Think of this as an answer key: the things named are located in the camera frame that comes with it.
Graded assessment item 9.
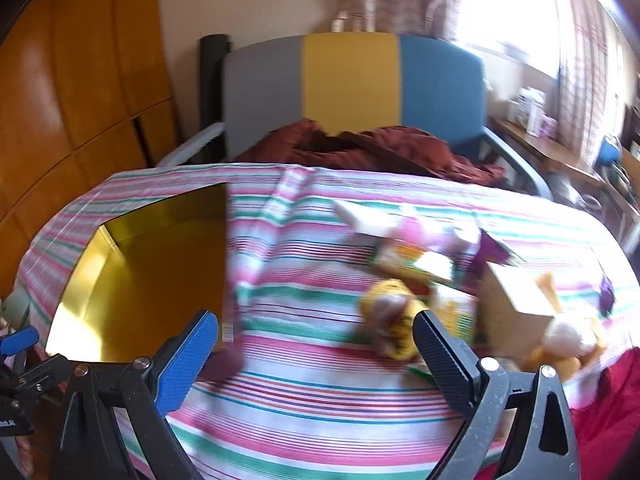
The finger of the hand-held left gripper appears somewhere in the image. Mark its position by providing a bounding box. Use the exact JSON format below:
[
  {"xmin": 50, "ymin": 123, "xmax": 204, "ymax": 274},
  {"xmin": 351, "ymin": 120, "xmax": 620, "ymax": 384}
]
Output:
[{"xmin": 0, "ymin": 326, "xmax": 69, "ymax": 401}]

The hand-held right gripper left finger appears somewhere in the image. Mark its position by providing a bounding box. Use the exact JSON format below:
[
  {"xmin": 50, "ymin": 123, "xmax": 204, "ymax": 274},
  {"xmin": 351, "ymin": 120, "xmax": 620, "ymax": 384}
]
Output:
[{"xmin": 48, "ymin": 310, "xmax": 221, "ymax": 480}]

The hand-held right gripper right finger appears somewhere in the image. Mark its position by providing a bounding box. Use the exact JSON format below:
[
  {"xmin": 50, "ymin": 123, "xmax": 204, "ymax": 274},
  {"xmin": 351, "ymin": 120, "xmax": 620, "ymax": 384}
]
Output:
[{"xmin": 412, "ymin": 310, "xmax": 583, "ymax": 480}]

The maroon box with gold lining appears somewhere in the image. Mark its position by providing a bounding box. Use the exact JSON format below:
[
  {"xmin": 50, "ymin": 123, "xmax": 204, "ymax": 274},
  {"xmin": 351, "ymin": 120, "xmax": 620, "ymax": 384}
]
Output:
[{"xmin": 45, "ymin": 183, "xmax": 246, "ymax": 381}]

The cracker packet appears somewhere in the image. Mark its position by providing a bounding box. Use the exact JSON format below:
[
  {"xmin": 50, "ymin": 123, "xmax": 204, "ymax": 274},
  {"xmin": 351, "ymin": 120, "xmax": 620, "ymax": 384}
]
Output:
[{"xmin": 372, "ymin": 242, "xmax": 456, "ymax": 283}]

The grey container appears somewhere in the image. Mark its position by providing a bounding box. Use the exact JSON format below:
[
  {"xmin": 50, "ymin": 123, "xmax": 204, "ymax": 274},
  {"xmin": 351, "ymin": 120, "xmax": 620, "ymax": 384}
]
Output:
[{"xmin": 0, "ymin": 287, "xmax": 31, "ymax": 331}]

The green yellow snack packet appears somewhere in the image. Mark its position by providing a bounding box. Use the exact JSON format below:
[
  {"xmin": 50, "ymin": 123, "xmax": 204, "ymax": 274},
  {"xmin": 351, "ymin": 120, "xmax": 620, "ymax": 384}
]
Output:
[{"xmin": 430, "ymin": 285, "xmax": 481, "ymax": 346}]

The purple toy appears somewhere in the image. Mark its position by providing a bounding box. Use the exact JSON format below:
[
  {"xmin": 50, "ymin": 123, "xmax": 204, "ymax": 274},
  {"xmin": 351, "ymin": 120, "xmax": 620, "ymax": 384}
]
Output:
[
  {"xmin": 475, "ymin": 230, "xmax": 521, "ymax": 266},
  {"xmin": 597, "ymin": 275, "xmax": 616, "ymax": 316}
]

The pink soft toy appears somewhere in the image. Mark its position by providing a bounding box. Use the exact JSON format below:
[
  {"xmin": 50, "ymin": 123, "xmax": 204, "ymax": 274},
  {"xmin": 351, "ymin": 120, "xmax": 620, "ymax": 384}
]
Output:
[{"xmin": 395, "ymin": 217, "xmax": 481, "ymax": 256}]

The striped tablecloth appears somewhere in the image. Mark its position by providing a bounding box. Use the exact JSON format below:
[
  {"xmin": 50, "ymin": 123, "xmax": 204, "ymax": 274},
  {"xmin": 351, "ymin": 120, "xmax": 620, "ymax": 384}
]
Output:
[{"xmin": 17, "ymin": 162, "xmax": 640, "ymax": 480}]

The red garment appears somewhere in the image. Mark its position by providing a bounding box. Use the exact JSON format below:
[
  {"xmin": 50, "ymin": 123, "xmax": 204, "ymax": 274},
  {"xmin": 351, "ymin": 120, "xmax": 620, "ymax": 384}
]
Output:
[{"xmin": 570, "ymin": 347, "xmax": 640, "ymax": 480}]

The rust brown jacket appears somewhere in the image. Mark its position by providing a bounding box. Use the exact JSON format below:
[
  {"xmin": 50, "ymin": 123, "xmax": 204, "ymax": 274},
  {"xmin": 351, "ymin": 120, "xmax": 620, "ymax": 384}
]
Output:
[{"xmin": 225, "ymin": 120, "xmax": 506, "ymax": 188}]

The wooden side desk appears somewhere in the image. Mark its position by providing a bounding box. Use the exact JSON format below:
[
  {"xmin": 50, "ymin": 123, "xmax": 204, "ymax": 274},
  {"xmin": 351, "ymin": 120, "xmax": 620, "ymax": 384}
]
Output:
[{"xmin": 487, "ymin": 115, "xmax": 640, "ymax": 241}]

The wooden wardrobe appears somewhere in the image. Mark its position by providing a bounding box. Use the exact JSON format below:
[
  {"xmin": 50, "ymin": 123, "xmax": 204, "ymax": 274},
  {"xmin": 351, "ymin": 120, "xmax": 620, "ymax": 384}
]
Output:
[{"xmin": 0, "ymin": 0, "xmax": 181, "ymax": 281}]

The blue round object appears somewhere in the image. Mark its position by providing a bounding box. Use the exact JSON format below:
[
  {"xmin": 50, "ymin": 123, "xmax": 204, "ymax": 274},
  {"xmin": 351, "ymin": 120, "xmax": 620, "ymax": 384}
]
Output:
[{"xmin": 597, "ymin": 135, "xmax": 623, "ymax": 168}]

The white carton on desk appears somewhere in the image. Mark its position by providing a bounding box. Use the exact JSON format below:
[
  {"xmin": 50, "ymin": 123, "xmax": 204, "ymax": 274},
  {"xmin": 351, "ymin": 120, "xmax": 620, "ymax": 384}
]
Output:
[{"xmin": 507, "ymin": 87, "xmax": 548, "ymax": 136}]

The grey yellow blue chair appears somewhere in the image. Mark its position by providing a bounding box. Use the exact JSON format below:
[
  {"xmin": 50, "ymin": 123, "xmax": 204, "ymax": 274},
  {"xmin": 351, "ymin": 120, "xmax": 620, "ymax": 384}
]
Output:
[{"xmin": 157, "ymin": 32, "xmax": 553, "ymax": 198}]

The window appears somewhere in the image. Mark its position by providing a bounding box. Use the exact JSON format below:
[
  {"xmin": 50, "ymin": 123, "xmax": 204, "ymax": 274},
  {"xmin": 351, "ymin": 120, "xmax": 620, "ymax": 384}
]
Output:
[{"xmin": 450, "ymin": 0, "xmax": 566, "ymax": 76}]

